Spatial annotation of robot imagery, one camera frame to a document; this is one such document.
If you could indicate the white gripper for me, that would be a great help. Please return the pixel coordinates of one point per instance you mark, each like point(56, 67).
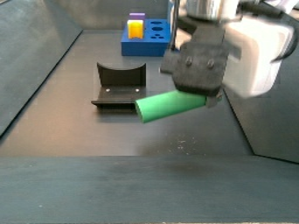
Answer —
point(252, 69)

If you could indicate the green oval cylinder peg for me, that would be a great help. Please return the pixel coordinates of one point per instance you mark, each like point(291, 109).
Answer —
point(167, 104)

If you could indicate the black curved fixture stand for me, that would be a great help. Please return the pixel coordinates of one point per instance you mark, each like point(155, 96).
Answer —
point(121, 86)

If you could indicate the blue peg board block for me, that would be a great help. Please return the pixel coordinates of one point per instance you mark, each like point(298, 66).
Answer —
point(155, 41)

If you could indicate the yellow notched peg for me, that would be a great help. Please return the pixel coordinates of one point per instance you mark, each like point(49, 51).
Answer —
point(135, 29)

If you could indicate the purple rectangular peg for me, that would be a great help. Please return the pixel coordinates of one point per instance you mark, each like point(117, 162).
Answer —
point(136, 16)

